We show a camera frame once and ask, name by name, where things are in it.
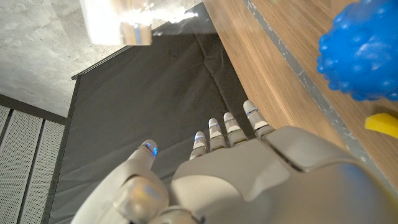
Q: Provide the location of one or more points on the black backdrop stand pole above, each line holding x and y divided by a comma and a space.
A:
99, 62

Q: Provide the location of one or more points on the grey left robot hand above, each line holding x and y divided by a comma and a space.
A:
248, 180

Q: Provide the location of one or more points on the black backdrop curtain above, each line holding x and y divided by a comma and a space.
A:
140, 93

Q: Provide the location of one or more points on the cling film roll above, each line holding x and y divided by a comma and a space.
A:
105, 21

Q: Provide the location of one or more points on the blue spiky ball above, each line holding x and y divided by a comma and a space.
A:
360, 53

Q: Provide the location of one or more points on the yellow toy banana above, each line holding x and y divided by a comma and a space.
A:
384, 124

